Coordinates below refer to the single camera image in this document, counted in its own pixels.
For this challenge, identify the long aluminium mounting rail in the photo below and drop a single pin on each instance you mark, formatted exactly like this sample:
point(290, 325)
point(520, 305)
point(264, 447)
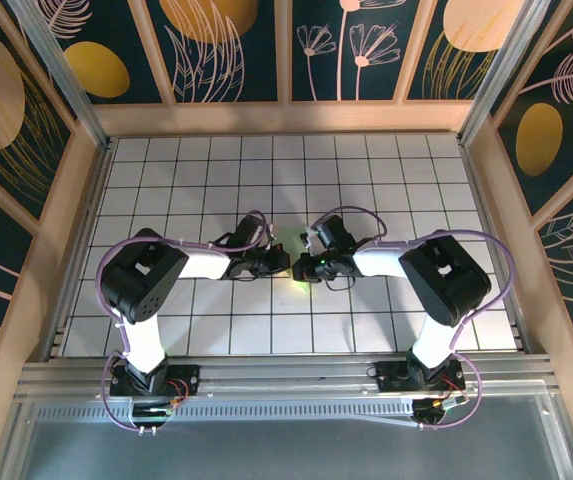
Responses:
point(286, 372)

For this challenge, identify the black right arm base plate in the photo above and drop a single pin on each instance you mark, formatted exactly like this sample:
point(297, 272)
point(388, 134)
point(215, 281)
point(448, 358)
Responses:
point(391, 376)

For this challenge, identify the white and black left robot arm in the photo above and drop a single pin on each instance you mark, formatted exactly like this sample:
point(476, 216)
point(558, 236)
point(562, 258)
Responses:
point(143, 340)

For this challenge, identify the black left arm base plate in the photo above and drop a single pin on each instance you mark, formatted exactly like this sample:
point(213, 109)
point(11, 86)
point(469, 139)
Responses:
point(188, 376)

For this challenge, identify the grey metal sheet panel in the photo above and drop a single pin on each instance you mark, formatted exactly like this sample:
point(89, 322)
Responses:
point(286, 450)

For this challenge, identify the aluminium side rail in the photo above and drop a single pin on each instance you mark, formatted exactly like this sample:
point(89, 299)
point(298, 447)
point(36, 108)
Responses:
point(472, 170)
point(96, 190)

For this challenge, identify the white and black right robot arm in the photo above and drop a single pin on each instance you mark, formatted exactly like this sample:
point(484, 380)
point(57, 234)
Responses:
point(436, 335)

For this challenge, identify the aluminium corner post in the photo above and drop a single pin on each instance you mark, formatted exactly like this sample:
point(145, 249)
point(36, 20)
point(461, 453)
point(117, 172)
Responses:
point(507, 70)
point(59, 70)

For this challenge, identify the wooden enclosure ledge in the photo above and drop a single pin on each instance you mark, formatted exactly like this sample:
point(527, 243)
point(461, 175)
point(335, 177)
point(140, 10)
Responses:
point(286, 119)

